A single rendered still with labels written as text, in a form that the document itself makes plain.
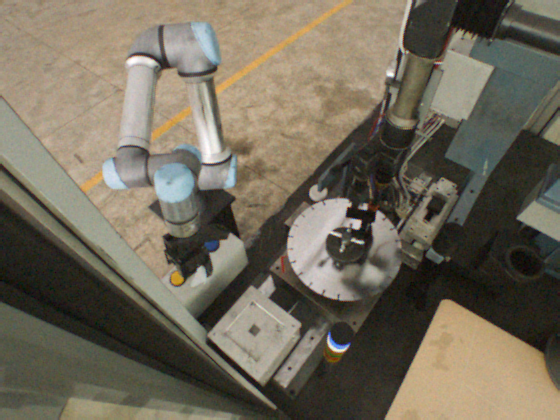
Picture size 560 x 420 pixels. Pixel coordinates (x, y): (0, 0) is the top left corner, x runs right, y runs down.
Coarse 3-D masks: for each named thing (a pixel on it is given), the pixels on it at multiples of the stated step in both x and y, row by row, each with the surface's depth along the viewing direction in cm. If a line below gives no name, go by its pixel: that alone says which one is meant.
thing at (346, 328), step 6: (336, 324) 63; (342, 324) 63; (348, 324) 63; (330, 330) 63; (336, 330) 63; (342, 330) 62; (348, 330) 62; (330, 336) 62; (336, 336) 62; (342, 336) 62; (348, 336) 62; (336, 342) 61; (342, 342) 61; (348, 342) 61; (342, 348) 63
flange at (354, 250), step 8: (352, 232) 97; (328, 240) 96; (336, 240) 96; (328, 248) 94; (336, 248) 94; (352, 248) 94; (360, 248) 94; (336, 256) 93; (344, 256) 93; (352, 256) 93
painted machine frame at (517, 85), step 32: (512, 64) 54; (544, 64) 51; (480, 96) 63; (512, 96) 59; (544, 96) 56; (480, 128) 68; (512, 128) 63; (480, 160) 73; (544, 192) 58; (448, 224) 79; (544, 224) 64; (448, 256) 83; (544, 256) 110
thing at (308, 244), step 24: (312, 216) 102; (336, 216) 101; (384, 216) 101; (288, 240) 97; (312, 240) 97; (384, 240) 97; (312, 264) 93; (336, 264) 93; (360, 264) 93; (384, 264) 92; (312, 288) 89; (336, 288) 89; (360, 288) 89; (384, 288) 88
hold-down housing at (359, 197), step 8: (368, 144) 73; (360, 152) 75; (368, 152) 74; (376, 152) 75; (352, 160) 76; (360, 160) 74; (368, 160) 74; (376, 160) 76; (352, 168) 78; (360, 168) 76; (368, 168) 75; (376, 168) 79; (360, 176) 78; (368, 176) 78; (352, 184) 86; (360, 184) 82; (352, 192) 85; (360, 192) 84; (368, 192) 87; (352, 200) 88; (360, 200) 86
